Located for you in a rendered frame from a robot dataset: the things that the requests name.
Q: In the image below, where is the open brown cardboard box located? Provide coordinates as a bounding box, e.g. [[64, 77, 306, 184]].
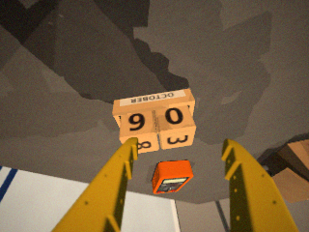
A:
[[266, 139, 309, 203]]

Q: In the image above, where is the tan calendar cube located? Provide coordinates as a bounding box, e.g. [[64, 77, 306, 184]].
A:
[[155, 105, 196, 149], [119, 110, 159, 153]]

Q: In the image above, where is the orange digital multimeter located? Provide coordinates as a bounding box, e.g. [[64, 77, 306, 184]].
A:
[[152, 160, 193, 193]]

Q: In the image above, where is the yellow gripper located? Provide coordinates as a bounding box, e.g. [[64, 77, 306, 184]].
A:
[[51, 137, 298, 232]]

